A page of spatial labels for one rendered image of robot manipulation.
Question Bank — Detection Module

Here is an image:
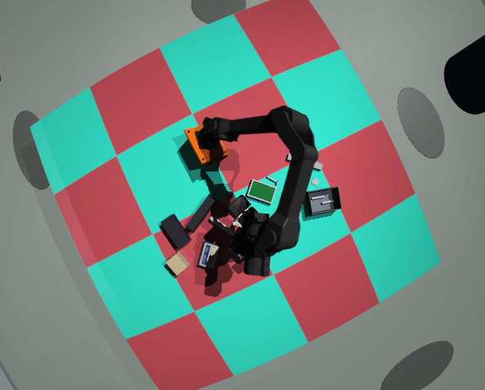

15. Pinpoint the white cylinder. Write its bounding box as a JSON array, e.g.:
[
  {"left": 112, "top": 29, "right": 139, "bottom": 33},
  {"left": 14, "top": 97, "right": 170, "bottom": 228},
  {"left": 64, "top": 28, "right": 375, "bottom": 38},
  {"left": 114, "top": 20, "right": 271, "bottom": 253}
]
[{"left": 210, "top": 217, "right": 237, "bottom": 236}]

